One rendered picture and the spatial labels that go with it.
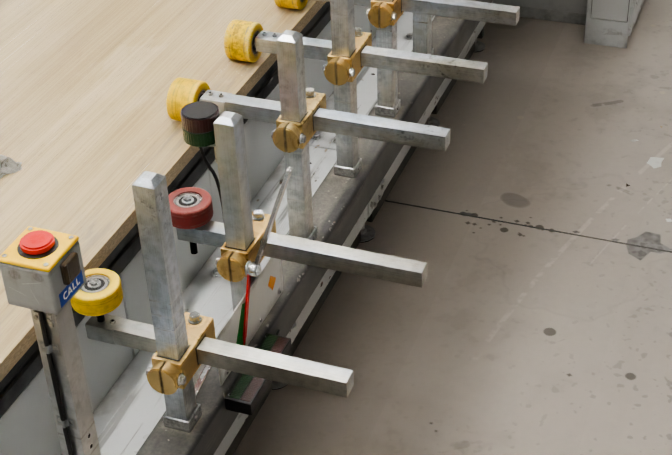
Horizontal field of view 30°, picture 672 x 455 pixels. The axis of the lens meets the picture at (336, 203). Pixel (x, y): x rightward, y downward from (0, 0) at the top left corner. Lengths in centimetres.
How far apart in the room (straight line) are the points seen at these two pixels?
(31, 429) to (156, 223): 44
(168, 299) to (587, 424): 142
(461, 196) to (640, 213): 51
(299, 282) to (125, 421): 40
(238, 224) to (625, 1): 267
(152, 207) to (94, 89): 80
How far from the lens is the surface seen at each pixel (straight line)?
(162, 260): 178
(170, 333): 186
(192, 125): 193
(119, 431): 212
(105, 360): 217
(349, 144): 248
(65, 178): 223
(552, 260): 347
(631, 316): 331
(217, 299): 235
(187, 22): 272
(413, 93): 280
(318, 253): 204
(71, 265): 150
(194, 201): 212
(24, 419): 198
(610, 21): 452
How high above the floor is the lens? 208
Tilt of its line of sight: 34 degrees down
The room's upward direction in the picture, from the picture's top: 3 degrees counter-clockwise
